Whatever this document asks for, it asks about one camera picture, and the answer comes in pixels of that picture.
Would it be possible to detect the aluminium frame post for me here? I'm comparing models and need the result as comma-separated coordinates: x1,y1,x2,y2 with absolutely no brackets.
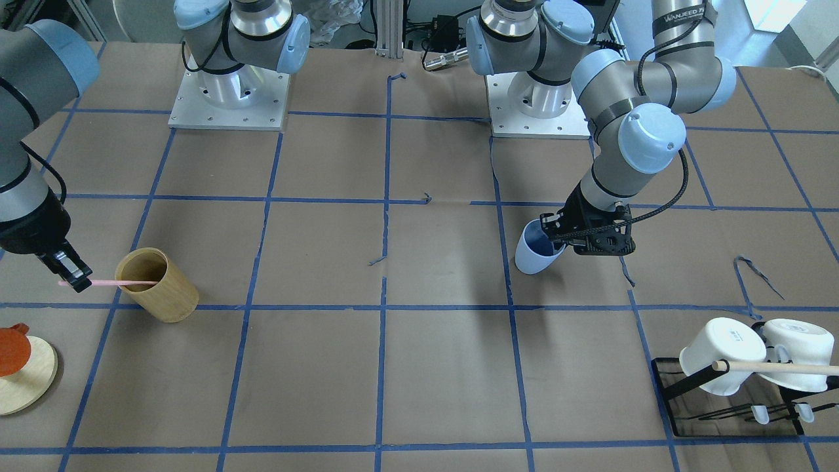
370,0,408,62

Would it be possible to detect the pink chopstick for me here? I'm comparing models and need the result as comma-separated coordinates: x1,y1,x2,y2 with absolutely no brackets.
87,279,158,286

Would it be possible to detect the white ceramic mug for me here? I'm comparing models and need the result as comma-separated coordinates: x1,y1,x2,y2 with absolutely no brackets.
758,319,835,393
679,317,767,376

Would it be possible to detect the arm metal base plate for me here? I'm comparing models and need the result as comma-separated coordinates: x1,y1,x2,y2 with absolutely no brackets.
168,65,292,132
485,72,590,140

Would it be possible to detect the orange mug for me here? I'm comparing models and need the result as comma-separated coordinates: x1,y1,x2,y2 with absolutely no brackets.
1,323,32,378

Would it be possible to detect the black wire mug rack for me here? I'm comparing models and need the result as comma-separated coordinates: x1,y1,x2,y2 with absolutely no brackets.
652,321,837,437

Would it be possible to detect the round wooden mug stand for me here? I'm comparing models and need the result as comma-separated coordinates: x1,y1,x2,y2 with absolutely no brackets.
1,336,59,416

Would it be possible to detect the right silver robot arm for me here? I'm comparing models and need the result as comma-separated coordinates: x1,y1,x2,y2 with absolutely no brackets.
1,19,100,292

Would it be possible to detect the bamboo cylindrical cup holder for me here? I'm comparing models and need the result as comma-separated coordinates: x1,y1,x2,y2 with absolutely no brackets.
115,247,200,323

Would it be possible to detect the light blue plastic cup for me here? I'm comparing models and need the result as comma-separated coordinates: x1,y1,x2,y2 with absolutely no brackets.
515,219,566,275

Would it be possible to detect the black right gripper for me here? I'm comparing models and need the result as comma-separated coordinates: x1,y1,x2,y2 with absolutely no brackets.
1,190,92,292

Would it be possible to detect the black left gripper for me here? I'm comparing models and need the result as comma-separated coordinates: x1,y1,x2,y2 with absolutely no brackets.
540,186,636,256

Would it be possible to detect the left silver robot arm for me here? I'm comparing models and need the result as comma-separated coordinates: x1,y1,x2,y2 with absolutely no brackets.
465,1,736,256

